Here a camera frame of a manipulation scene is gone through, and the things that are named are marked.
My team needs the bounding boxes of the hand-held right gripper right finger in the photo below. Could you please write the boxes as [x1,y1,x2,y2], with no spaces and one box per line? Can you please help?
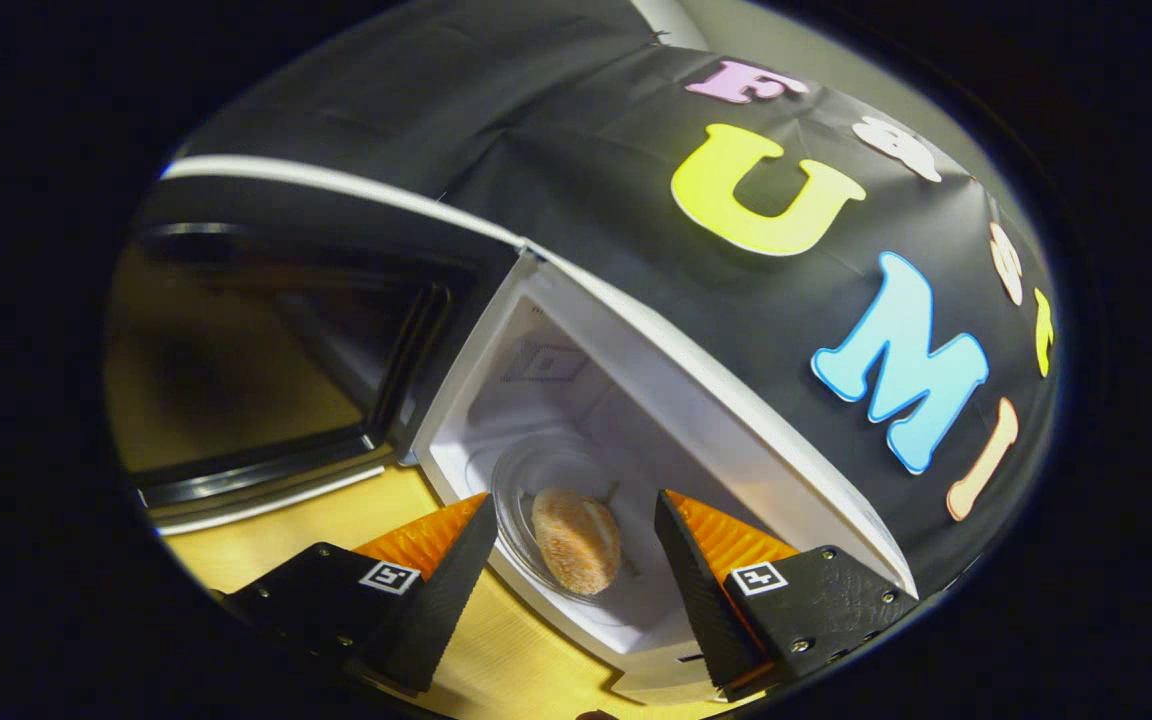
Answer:
[654,489,922,701]

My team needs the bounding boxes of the white microwave oven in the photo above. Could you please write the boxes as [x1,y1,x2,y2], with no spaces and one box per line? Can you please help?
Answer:
[126,153,922,706]

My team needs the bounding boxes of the glass turntable plate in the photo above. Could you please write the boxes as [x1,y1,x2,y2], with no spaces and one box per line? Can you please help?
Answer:
[489,440,642,601]

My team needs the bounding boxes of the brown bread roll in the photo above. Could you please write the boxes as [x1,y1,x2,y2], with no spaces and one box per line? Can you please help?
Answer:
[531,487,623,597]

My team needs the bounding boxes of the black backdrop cloth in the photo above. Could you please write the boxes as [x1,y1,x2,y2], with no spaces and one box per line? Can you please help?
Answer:
[176,0,1062,591]

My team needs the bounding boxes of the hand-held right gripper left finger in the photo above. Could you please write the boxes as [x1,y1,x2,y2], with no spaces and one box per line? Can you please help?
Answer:
[221,492,499,696]

